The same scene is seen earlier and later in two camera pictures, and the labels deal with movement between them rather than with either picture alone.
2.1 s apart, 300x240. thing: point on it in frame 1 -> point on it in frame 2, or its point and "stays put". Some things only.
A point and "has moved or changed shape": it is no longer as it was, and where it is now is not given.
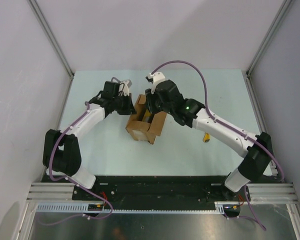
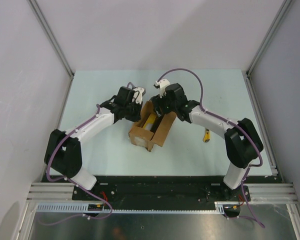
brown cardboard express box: [140, 130] has moved or changed shape
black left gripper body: [123, 104] -> [133, 110]
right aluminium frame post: [284, 8] stays put
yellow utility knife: [206, 137] stays put
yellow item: [147, 115] -> [150, 122]
